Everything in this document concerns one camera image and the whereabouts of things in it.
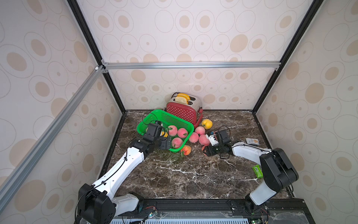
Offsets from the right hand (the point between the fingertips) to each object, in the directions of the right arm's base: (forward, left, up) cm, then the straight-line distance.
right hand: (206, 151), depth 93 cm
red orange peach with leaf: (-2, +13, +3) cm, 14 cm away
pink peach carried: (+3, +20, +5) cm, 21 cm away
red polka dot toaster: (+22, +9, +15) cm, 29 cm away
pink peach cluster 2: (+8, +8, +4) cm, 12 cm away
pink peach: (0, +3, +4) cm, 5 cm away
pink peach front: (+12, +23, +4) cm, 27 cm away
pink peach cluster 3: (+6, +2, +5) cm, 8 cm away
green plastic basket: (+26, +30, +2) cm, 40 cm away
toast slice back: (+33, +14, +19) cm, 40 cm away
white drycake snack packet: (+11, -35, -3) cm, 36 cm away
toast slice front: (+31, +18, +19) cm, 40 cm away
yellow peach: (+9, +28, +4) cm, 30 cm away
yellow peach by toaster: (+21, -1, +4) cm, 21 cm away
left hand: (-2, +25, +16) cm, 30 cm away
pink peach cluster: (+15, +4, +3) cm, 16 cm away
